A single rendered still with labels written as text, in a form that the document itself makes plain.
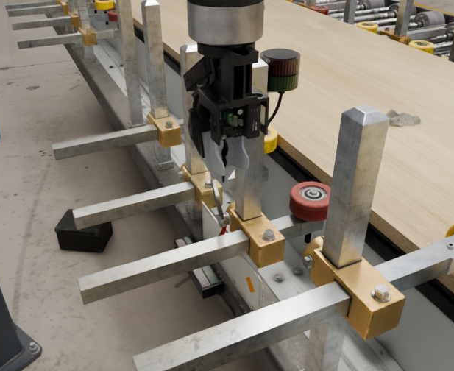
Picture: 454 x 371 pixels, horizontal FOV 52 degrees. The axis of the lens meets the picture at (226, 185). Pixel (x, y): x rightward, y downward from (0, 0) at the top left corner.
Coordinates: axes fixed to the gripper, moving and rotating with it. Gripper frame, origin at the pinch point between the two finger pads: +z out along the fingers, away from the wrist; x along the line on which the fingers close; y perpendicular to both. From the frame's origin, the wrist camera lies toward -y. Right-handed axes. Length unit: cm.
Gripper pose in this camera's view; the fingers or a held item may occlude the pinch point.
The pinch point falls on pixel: (220, 171)
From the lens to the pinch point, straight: 69.1
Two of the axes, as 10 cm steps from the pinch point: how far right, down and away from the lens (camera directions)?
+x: 9.0, -2.3, 3.6
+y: 4.3, 4.9, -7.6
